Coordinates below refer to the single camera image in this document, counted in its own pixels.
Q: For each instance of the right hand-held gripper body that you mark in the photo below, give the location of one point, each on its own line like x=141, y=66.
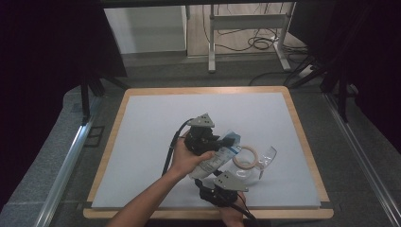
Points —
x=222, y=194

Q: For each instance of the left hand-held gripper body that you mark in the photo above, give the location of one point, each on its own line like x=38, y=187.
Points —
x=200, y=138

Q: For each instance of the white bag with blue label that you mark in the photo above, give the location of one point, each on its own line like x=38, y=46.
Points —
x=217, y=159

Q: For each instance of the person's right hand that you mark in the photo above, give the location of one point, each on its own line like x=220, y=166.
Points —
x=233, y=216

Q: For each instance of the person's left hand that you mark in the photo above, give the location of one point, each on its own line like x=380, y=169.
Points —
x=187, y=160

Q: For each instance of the wooden table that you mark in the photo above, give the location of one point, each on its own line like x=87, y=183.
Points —
x=205, y=90

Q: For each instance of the white table mat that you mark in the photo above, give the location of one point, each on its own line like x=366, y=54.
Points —
x=142, y=151

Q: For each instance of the white power strip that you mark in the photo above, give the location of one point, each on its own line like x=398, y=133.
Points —
x=305, y=71

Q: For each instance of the black metal stand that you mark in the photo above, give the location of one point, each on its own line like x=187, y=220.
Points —
x=342, y=94
x=85, y=97

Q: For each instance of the white cabinet panel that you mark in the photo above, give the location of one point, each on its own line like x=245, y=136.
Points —
x=145, y=30

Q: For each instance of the dark curtain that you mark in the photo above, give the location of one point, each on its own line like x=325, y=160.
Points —
x=372, y=47
x=47, y=63

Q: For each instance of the white metal desk frame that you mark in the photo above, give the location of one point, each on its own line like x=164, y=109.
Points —
x=249, y=22

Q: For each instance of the aluminium floor rail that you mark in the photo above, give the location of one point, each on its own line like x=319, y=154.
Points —
x=67, y=170
x=362, y=157

